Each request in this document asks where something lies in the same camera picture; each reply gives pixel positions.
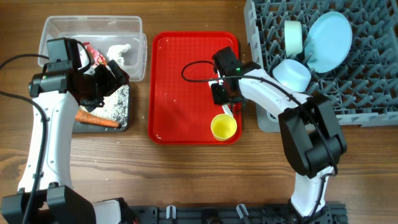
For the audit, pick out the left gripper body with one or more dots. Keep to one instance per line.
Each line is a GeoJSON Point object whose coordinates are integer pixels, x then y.
{"type": "Point", "coordinates": [101, 83]}

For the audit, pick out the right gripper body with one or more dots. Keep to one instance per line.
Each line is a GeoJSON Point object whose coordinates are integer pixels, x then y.
{"type": "Point", "coordinates": [219, 94]}

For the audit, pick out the orange carrot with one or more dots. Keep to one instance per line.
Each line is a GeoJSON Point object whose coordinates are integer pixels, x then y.
{"type": "Point", "coordinates": [88, 118]}

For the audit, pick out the red snack wrapper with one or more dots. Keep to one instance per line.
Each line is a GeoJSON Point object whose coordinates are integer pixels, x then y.
{"type": "Point", "coordinates": [96, 56]}

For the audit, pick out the white rice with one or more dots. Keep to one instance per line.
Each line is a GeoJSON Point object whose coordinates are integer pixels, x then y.
{"type": "Point", "coordinates": [115, 107]}

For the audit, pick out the white plastic spoon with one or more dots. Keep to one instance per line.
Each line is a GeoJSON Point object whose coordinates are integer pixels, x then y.
{"type": "Point", "coordinates": [227, 110]}

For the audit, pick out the white tissue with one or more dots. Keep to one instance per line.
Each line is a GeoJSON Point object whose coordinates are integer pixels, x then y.
{"type": "Point", "coordinates": [115, 53]}

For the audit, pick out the yellow plastic cup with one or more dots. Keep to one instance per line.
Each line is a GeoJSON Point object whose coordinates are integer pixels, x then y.
{"type": "Point", "coordinates": [223, 127]}

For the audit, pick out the small light blue bowl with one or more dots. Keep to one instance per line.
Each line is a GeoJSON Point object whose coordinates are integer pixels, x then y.
{"type": "Point", "coordinates": [292, 74]}

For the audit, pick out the green bowl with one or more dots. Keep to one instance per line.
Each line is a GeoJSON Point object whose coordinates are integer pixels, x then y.
{"type": "Point", "coordinates": [293, 37]}

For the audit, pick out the large light blue plate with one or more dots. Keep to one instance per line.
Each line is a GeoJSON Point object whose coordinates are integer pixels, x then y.
{"type": "Point", "coordinates": [328, 42]}

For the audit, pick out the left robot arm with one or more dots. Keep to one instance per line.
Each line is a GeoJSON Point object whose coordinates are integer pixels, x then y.
{"type": "Point", "coordinates": [45, 193]}

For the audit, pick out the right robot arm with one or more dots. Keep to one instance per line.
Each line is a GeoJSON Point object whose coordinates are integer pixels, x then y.
{"type": "Point", "coordinates": [311, 135]}

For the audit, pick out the grey dishwasher rack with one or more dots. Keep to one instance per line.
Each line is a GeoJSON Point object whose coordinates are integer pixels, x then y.
{"type": "Point", "coordinates": [363, 88]}

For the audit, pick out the black plastic tray bin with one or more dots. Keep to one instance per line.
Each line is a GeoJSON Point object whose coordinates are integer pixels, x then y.
{"type": "Point", "coordinates": [79, 127]}

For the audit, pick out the clear plastic bin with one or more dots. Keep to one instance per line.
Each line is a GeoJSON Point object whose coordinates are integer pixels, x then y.
{"type": "Point", "coordinates": [103, 33]}

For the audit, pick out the red serving tray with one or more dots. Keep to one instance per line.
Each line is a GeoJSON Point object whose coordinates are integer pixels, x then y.
{"type": "Point", "coordinates": [181, 105]}

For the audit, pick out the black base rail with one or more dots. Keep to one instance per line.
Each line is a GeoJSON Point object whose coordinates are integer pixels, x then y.
{"type": "Point", "coordinates": [334, 213]}

